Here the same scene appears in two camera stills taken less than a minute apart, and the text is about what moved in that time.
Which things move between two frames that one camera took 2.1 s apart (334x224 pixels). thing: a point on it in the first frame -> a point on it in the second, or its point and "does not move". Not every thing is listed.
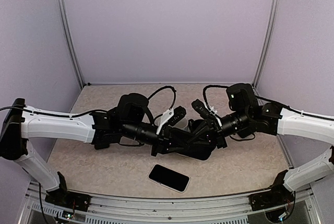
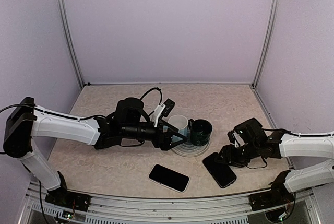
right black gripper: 216,137 -> 229,155
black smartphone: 170,178 does not move
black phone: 169,177 does not move
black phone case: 200,151 -> 221,171
